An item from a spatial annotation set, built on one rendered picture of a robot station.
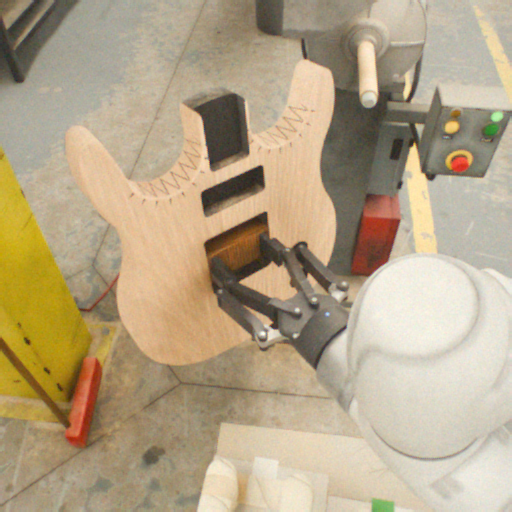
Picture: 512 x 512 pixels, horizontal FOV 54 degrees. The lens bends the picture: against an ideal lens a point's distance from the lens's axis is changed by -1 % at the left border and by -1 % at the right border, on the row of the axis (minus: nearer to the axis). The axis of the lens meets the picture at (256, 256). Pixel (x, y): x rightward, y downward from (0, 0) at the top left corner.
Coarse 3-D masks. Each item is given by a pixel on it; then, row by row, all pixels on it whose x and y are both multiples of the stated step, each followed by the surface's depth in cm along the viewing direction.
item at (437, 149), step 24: (456, 96) 114; (480, 96) 114; (504, 96) 114; (432, 120) 118; (456, 120) 113; (480, 120) 113; (504, 120) 112; (432, 144) 119; (456, 144) 118; (480, 144) 117; (432, 168) 124; (480, 168) 123
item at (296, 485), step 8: (288, 480) 51; (296, 480) 51; (304, 480) 51; (288, 488) 51; (296, 488) 50; (304, 488) 50; (312, 488) 51; (288, 496) 50; (296, 496) 50; (304, 496) 50; (312, 496) 51; (288, 504) 50; (296, 504) 49; (304, 504) 50; (312, 504) 50
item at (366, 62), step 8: (360, 48) 100; (368, 48) 98; (360, 56) 98; (368, 56) 96; (360, 64) 96; (368, 64) 94; (360, 72) 94; (368, 72) 92; (360, 80) 92; (368, 80) 91; (360, 88) 91; (368, 88) 89; (376, 88) 90; (360, 96) 90; (376, 96) 89
